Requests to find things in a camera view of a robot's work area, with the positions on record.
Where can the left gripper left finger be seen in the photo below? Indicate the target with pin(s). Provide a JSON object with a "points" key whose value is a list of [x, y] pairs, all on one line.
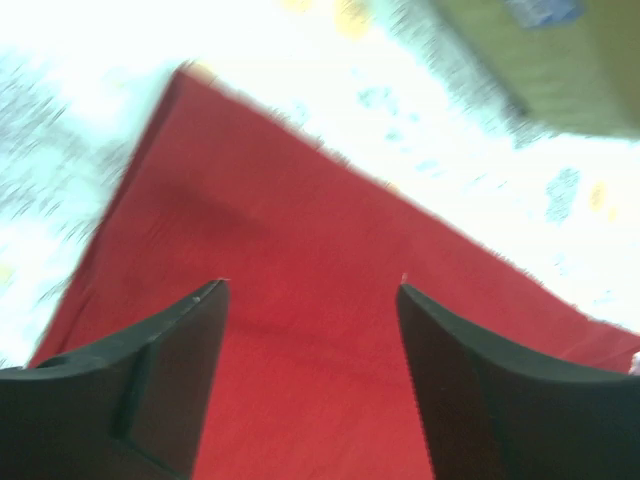
{"points": [[131, 405]]}

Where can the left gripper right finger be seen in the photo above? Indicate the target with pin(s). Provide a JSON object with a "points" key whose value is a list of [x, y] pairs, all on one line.
{"points": [[491, 408]]}

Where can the red t shirt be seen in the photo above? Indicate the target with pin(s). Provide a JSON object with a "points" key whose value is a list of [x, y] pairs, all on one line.
{"points": [[312, 380]]}

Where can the olive green plastic bin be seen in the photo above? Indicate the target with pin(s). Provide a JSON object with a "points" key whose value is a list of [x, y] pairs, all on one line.
{"points": [[573, 65]]}

